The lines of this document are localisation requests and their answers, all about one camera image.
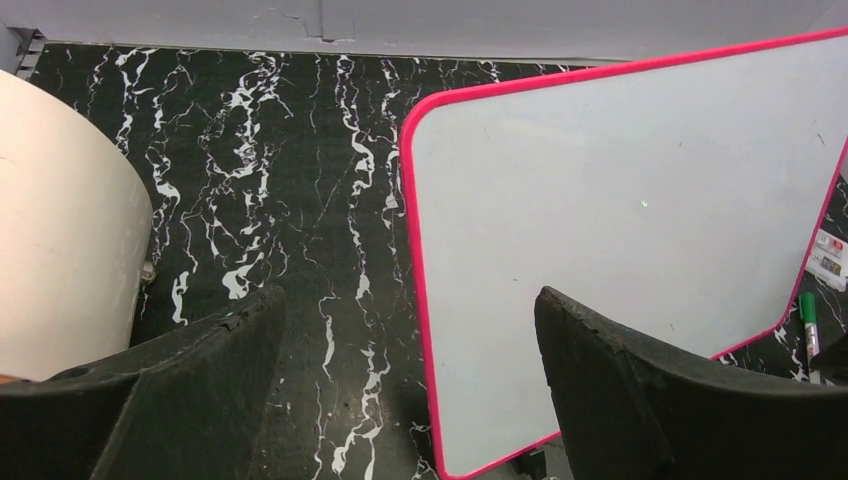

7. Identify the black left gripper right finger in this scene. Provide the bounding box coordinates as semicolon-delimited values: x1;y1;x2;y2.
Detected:
534;287;847;479

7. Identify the black whiteboard clip left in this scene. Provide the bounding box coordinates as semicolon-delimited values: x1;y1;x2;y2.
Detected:
511;447;548;480

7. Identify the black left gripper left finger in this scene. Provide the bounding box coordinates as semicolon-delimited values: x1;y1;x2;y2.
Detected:
1;286;287;479

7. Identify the white printed plastic package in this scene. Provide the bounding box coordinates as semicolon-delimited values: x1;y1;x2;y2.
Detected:
805;229;847;292

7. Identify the beige cylindrical drum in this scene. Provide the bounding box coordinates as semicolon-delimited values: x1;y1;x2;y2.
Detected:
1;73;152;381

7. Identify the pink framed whiteboard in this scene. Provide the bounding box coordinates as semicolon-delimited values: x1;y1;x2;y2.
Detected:
400;27;847;479

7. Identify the green white marker pen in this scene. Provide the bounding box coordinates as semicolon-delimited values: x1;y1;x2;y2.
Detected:
797;293;822;384

